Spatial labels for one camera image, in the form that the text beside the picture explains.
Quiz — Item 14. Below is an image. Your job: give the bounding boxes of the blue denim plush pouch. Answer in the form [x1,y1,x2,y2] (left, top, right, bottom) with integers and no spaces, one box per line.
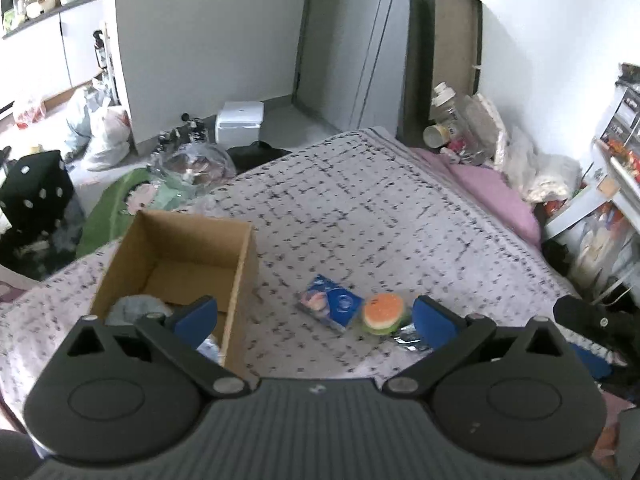
[196,335,221,364]

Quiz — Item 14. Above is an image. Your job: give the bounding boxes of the clear plastic bottle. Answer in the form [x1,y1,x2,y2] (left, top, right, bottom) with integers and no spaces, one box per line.
[432,82,480,156]

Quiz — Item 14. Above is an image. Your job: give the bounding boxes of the crumpled white plastic bags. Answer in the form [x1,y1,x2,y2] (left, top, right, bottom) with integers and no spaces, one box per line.
[472,93,582,204]

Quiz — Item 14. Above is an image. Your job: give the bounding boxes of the pink pillow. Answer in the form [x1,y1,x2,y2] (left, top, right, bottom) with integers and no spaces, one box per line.
[412,148,541,248]

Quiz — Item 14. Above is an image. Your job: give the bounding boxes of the black dice cushion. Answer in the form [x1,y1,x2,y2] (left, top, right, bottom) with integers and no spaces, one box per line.
[1,151,74,236]

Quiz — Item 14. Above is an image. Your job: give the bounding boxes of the brown cardboard box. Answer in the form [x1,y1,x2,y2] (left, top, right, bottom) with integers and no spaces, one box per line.
[90,210,258,379]

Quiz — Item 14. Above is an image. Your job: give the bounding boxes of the red white plastic bag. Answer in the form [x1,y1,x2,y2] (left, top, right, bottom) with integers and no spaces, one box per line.
[12,100,47,130]

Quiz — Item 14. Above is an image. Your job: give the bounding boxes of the black spray bottle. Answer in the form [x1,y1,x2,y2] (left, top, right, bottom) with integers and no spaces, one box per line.
[92,29,107,70]

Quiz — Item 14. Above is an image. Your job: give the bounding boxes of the patterned white bed sheet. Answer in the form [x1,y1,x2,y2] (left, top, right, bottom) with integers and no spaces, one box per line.
[1,129,572,412]

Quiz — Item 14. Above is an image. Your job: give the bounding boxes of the clear crumpled plastic bag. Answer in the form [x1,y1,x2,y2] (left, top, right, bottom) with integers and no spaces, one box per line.
[149,142,236,198]

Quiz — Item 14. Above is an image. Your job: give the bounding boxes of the blue tissue pack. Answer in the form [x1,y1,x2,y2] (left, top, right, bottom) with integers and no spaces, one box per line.
[297,274,364,333]

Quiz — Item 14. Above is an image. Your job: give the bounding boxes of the black camera gear on floor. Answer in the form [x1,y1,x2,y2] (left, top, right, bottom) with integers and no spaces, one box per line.
[158,113,208,148]

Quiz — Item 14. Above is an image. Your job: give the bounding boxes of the grey pink plush toy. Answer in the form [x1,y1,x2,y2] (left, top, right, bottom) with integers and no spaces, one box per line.
[105,295,171,326]

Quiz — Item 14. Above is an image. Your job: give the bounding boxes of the grey drawer organizer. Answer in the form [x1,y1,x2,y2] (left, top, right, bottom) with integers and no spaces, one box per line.
[601,63,639,166]

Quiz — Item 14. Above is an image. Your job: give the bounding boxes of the dark packaged soft item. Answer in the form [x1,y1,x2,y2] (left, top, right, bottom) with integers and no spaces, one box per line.
[392,323,432,353]

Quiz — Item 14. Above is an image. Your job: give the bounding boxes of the green cartoon leaf mat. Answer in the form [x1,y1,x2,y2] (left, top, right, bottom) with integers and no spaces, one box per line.
[76,168,204,258]

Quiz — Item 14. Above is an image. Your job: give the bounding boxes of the white desk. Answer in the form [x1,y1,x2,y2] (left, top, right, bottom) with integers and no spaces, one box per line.
[542,138,639,302]

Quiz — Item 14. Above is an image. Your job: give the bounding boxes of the white box on floor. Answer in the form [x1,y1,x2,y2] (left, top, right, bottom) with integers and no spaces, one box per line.
[215,101,265,150]

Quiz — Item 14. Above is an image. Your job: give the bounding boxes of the paper cup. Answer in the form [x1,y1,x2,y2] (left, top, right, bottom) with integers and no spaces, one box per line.
[422,124,451,150]

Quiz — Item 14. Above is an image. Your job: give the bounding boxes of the brown board against wall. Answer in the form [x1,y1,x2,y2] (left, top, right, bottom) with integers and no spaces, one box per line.
[397,0,483,148]

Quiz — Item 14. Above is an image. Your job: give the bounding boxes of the hamburger plush toy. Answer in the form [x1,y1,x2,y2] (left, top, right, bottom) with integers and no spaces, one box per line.
[361,292,406,336]

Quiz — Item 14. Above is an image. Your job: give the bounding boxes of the black clothes on floor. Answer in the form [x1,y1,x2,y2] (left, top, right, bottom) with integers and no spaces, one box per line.
[227,141,290,174]

